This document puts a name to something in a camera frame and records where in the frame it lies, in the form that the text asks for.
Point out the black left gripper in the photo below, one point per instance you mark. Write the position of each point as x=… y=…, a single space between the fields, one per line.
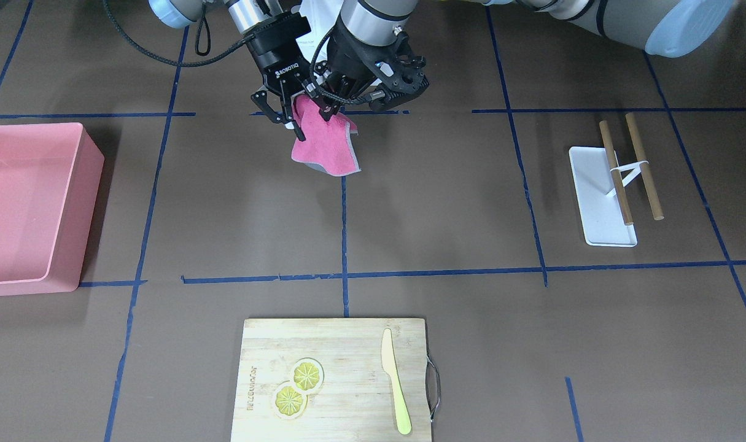
x=353 y=56

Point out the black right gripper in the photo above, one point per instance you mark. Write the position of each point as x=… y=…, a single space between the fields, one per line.
x=279 y=54

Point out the pink cleaning cloth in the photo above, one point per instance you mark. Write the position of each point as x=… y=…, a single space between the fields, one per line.
x=327 y=146

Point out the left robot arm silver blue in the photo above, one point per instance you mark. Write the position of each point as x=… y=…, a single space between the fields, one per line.
x=469 y=46

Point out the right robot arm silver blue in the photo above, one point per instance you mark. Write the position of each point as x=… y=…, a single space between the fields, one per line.
x=243 y=14

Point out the pink plastic bin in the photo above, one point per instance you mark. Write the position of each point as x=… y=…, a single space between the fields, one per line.
x=49 y=182

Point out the lemon slice far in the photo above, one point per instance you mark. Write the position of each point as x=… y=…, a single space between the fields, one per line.
x=307 y=375

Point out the lemon slice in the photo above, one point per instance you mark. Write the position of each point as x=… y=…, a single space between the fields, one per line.
x=307 y=375
x=288 y=402

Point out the white rack tray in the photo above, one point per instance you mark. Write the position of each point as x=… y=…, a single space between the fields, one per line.
x=600 y=213

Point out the lemon slice near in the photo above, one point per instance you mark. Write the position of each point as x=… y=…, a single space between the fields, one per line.
x=288 y=402

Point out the wooden cutting board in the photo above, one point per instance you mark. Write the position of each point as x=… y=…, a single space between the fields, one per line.
x=354 y=402

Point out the wooden rack rod front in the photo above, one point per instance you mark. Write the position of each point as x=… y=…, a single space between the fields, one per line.
x=618 y=188

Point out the wooden rack rod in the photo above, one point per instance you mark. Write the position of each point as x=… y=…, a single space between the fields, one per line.
x=645 y=170
x=618 y=188

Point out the yellow plastic knife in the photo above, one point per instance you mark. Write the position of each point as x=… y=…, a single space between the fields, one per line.
x=388 y=360

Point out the wooden rack rod back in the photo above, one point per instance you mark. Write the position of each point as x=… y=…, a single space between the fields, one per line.
x=645 y=170

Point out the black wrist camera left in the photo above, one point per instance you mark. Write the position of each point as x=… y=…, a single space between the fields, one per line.
x=400 y=71

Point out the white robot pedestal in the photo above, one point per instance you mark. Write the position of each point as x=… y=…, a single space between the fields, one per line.
x=321 y=16

